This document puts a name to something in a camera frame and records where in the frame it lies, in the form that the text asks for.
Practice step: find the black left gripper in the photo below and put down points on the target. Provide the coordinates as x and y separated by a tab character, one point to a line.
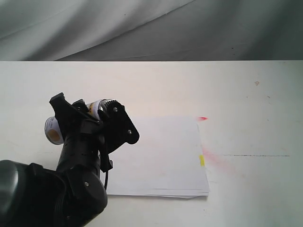
88	142

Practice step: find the white spray paint can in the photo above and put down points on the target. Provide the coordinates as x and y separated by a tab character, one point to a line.
52	129

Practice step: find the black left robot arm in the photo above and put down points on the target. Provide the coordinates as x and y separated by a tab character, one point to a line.
73	194

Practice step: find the white paper stack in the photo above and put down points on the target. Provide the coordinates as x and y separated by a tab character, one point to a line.
167	160

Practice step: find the grey backdrop cloth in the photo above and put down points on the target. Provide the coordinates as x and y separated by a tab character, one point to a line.
151	30

